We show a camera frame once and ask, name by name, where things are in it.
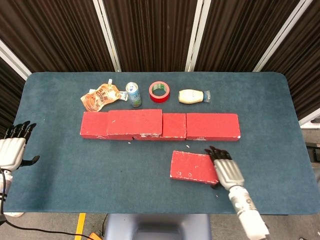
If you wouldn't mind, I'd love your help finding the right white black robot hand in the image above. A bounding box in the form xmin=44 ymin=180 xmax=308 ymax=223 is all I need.
xmin=204 ymin=145 xmax=245 ymax=190

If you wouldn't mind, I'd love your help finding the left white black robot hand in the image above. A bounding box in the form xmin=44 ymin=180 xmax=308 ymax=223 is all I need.
xmin=0 ymin=120 xmax=41 ymax=172

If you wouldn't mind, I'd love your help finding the red brick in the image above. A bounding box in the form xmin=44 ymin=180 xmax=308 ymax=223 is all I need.
xmin=132 ymin=112 xmax=188 ymax=141
xmin=169 ymin=150 xmax=221 ymax=185
xmin=106 ymin=108 xmax=163 ymax=141
xmin=79 ymin=111 xmax=110 ymax=140
xmin=185 ymin=112 xmax=242 ymax=141

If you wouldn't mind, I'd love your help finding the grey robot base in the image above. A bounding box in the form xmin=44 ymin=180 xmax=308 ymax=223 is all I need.
xmin=104 ymin=213 xmax=212 ymax=240

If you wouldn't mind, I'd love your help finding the blue felt table cover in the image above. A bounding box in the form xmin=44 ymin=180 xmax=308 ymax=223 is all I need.
xmin=0 ymin=71 xmax=320 ymax=216

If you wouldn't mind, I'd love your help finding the brown ribbed partition panel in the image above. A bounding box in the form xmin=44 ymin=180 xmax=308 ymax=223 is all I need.
xmin=261 ymin=0 xmax=320 ymax=126
xmin=196 ymin=0 xmax=308 ymax=73
xmin=0 ymin=0 xmax=122 ymax=73
xmin=0 ymin=39 xmax=31 ymax=145
xmin=103 ymin=0 xmax=201 ymax=73

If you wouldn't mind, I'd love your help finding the white bottle with blue cap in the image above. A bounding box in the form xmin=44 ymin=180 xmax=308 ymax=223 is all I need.
xmin=178 ymin=89 xmax=211 ymax=105

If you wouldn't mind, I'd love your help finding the red tape roll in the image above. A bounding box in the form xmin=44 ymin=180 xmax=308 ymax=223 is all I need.
xmin=148 ymin=81 xmax=171 ymax=104

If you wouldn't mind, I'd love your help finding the orange spout pouch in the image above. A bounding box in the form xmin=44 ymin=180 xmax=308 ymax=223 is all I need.
xmin=80 ymin=78 xmax=121 ymax=113

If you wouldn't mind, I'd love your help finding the orange floor device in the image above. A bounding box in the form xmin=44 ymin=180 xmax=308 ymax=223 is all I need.
xmin=87 ymin=231 xmax=106 ymax=240

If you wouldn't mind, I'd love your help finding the light blue drink can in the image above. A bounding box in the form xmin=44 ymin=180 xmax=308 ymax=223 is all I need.
xmin=125 ymin=81 xmax=142 ymax=108

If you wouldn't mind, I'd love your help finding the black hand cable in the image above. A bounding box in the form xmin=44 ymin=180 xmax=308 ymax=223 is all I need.
xmin=0 ymin=169 xmax=94 ymax=240

